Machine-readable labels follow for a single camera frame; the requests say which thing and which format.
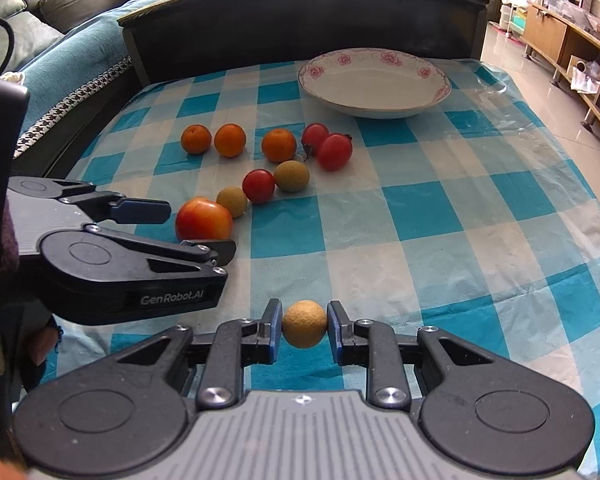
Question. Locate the red cherry tomato front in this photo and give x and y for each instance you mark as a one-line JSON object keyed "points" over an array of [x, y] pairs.
{"points": [[334, 152]]}

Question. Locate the large orange-red tomato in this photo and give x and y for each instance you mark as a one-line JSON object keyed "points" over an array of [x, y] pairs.
{"points": [[202, 219]]}

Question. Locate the person's hand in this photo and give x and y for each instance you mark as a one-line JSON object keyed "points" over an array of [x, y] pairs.
{"points": [[28, 335]]}

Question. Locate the white floral porcelain bowl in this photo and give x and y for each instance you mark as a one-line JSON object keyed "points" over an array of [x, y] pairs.
{"points": [[374, 83]]}

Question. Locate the tan longan fruit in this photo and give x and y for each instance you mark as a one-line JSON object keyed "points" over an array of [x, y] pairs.
{"points": [[304, 324]]}

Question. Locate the dark wooden coffee table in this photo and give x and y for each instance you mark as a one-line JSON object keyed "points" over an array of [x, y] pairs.
{"points": [[176, 39]]}

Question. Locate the greenish tan longan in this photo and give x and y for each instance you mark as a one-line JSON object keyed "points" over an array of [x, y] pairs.
{"points": [[292, 176]]}

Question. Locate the red cherry tomato rear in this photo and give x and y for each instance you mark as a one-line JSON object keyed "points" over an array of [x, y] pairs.
{"points": [[312, 137]]}

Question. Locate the white plastic drawer unit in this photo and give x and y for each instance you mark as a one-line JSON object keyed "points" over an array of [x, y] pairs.
{"points": [[513, 17]]}

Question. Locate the long wooden TV cabinet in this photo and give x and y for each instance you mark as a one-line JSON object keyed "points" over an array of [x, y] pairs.
{"points": [[568, 48]]}

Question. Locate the red cherry tomato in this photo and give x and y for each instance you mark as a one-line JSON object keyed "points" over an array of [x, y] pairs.
{"points": [[259, 186], [334, 152], [312, 137]]}

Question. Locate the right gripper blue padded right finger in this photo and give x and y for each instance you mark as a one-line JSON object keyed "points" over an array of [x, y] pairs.
{"points": [[372, 345]]}

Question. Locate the blue white checkered tablecloth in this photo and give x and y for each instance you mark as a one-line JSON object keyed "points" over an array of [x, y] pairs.
{"points": [[469, 216]]}

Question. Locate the small tan longan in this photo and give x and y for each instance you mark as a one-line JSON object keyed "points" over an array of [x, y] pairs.
{"points": [[234, 200]]}

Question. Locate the small orange far left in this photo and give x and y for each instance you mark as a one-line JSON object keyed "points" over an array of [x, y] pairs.
{"points": [[196, 139]]}

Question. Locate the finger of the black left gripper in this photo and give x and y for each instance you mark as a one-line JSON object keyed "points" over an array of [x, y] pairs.
{"points": [[218, 252]]}

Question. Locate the small orange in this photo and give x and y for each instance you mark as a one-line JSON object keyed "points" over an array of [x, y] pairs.
{"points": [[196, 139], [230, 140], [279, 145]]}

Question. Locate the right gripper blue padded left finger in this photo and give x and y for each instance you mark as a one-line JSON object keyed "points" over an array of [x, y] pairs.
{"points": [[232, 347]]}

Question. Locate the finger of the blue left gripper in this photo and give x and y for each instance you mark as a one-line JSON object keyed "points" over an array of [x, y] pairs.
{"points": [[105, 205]]}

